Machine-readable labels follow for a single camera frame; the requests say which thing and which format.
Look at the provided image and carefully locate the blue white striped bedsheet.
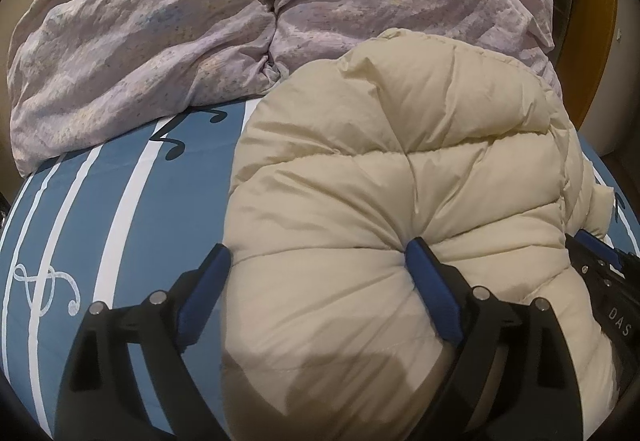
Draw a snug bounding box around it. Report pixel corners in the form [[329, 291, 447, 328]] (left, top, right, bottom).
[[1, 103, 639, 440]]

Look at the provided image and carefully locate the beige quilted down jacket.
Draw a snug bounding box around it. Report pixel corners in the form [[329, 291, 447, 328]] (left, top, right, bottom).
[[222, 28, 618, 440]]

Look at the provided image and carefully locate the lilac crumpled duvet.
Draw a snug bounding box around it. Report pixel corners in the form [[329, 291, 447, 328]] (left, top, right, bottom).
[[6, 0, 559, 176]]

